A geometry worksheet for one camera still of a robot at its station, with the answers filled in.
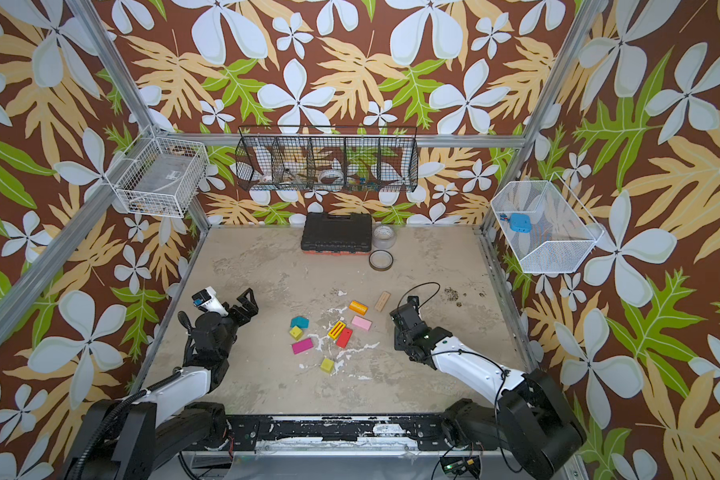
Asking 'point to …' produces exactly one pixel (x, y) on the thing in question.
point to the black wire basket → (327, 158)
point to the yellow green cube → (327, 365)
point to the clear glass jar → (384, 236)
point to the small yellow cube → (296, 332)
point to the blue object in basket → (520, 222)
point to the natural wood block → (383, 301)
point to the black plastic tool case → (337, 234)
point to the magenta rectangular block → (302, 345)
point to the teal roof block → (300, 321)
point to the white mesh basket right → (544, 226)
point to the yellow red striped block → (336, 329)
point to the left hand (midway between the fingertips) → (237, 292)
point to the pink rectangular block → (361, 322)
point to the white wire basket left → (156, 175)
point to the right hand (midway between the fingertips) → (402, 332)
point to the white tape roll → (331, 176)
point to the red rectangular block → (344, 337)
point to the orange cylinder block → (357, 307)
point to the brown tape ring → (380, 260)
